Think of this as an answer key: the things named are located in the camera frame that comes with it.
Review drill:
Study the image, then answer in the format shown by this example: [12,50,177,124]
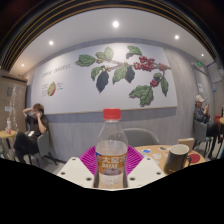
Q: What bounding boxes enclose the small round wooden table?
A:
[0,129,18,158]

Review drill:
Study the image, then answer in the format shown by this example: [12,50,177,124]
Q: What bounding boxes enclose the small brown cardboard box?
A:
[177,137,196,153]

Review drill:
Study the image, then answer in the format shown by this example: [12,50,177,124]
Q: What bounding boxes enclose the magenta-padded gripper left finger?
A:
[56,145,101,190]

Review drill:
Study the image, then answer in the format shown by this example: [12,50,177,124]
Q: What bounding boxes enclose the grey upholstered chair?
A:
[122,127,161,149]

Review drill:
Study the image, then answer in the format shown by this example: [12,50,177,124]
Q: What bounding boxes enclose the white notice board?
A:
[206,61,224,84]

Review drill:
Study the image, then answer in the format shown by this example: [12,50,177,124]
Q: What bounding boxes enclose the person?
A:
[12,103,51,164]
[193,94,221,158]

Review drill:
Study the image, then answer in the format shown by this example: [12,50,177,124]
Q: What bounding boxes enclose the dark mug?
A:
[163,143,193,175]

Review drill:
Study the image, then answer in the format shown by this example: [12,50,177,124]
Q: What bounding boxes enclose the flat round red coaster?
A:
[187,152,203,165]

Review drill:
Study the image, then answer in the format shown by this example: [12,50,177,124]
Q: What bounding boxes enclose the coffee plant wall mural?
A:
[39,42,179,116]

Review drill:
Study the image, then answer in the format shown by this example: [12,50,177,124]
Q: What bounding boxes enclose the wooden cabinet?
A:
[0,76,29,133]

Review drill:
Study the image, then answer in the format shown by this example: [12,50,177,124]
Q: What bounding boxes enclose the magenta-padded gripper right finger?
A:
[126,145,166,189]

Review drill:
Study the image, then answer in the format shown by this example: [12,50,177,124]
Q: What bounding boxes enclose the clear red-capped drink bottle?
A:
[94,108,130,190]

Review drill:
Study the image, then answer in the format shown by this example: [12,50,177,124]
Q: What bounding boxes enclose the grey chair with dark legs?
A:
[27,131,58,166]
[192,119,210,155]

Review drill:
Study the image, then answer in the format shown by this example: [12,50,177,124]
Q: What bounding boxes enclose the round ceiling lights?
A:
[19,20,205,68]

